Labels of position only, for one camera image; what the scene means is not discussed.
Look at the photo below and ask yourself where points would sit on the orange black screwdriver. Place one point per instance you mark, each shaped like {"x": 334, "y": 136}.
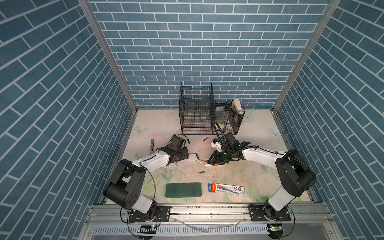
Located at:
{"x": 212, "y": 165}

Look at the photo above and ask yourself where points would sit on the dark green rectangular case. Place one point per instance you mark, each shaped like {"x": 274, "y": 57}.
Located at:
{"x": 183, "y": 190}

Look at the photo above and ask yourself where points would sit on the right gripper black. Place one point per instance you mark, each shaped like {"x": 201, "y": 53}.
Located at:
{"x": 216, "y": 159}

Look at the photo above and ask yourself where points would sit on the toothpaste box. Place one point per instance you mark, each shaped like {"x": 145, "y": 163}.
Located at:
{"x": 226, "y": 189}

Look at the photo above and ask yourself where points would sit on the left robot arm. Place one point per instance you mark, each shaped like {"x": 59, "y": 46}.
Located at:
{"x": 125, "y": 183}

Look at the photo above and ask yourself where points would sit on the aluminium front rail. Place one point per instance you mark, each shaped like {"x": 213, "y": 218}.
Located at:
{"x": 302, "y": 213}

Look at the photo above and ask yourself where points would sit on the white block in basket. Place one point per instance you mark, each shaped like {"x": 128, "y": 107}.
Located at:
{"x": 237, "y": 106}

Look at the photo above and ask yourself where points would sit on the pink handled scraper tool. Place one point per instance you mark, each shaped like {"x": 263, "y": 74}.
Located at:
{"x": 152, "y": 146}

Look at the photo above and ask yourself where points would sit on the grey remote with teal buttons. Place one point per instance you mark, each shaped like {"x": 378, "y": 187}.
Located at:
{"x": 192, "y": 158}

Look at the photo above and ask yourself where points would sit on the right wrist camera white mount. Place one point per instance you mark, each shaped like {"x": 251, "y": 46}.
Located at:
{"x": 217, "y": 145}

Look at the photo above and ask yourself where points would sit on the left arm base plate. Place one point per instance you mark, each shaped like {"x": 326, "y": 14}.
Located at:
{"x": 160, "y": 212}

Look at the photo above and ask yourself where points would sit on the black wire mesh basket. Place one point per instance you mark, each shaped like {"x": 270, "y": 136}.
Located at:
{"x": 201, "y": 114}

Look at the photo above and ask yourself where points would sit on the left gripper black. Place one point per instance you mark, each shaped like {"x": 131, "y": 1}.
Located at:
{"x": 185, "y": 153}

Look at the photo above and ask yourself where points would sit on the white remote control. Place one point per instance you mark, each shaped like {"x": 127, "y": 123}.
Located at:
{"x": 206, "y": 162}

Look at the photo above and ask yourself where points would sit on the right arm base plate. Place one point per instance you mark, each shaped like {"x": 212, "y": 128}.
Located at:
{"x": 260, "y": 213}

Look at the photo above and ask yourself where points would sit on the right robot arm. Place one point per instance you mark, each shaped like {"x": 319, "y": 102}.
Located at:
{"x": 295, "y": 175}

